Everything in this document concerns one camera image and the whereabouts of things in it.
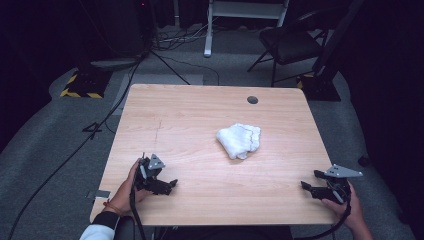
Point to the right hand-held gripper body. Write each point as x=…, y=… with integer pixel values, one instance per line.
x=338, y=186

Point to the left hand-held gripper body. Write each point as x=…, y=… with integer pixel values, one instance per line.
x=148, y=175

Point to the white towel with coloured stitching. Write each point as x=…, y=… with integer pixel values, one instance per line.
x=238, y=141

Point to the person's right hand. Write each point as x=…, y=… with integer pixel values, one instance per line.
x=353, y=213

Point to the person's left hand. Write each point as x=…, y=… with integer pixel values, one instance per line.
x=125, y=196

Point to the grey tape piece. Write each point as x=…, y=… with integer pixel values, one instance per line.
x=100, y=194

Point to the person's dark clothing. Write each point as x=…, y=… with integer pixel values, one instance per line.
x=216, y=233

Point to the grey round stand base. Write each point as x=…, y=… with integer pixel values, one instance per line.
x=115, y=64

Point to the black chair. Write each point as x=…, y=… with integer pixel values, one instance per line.
x=288, y=43

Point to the black yellow striped base plate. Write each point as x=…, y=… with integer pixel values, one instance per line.
x=85, y=85
x=320, y=88

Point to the black slanted stand post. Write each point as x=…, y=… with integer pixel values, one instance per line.
x=336, y=36

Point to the white desk frame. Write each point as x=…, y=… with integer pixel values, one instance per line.
x=243, y=10

